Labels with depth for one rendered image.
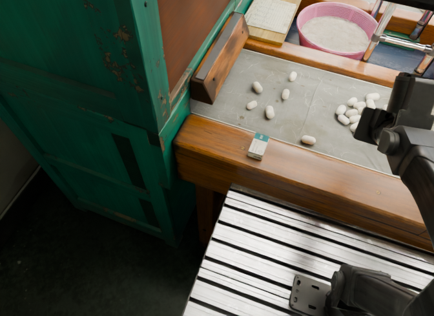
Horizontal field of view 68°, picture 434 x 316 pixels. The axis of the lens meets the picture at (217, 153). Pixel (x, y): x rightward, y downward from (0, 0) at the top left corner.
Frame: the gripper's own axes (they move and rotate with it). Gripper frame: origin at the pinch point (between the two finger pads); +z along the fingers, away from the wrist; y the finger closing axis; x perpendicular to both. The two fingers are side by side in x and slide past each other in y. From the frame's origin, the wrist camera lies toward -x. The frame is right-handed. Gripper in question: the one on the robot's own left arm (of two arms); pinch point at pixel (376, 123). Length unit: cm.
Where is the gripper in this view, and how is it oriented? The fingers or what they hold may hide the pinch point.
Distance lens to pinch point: 78.6
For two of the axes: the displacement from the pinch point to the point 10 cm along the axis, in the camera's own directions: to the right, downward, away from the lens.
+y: -9.3, -3.1, 1.8
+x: -2.5, 9.2, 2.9
